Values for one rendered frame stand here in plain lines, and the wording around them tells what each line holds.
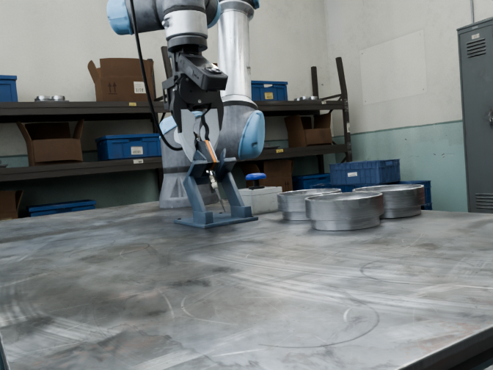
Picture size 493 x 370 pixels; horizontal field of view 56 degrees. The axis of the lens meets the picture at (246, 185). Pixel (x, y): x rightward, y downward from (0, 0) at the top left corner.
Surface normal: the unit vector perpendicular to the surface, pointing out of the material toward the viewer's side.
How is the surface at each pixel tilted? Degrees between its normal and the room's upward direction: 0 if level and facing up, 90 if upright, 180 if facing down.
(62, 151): 83
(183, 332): 0
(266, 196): 90
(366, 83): 90
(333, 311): 0
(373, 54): 90
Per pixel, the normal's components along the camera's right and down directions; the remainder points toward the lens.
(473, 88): -0.85, 0.10
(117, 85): 0.44, 0.06
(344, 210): -0.19, 0.07
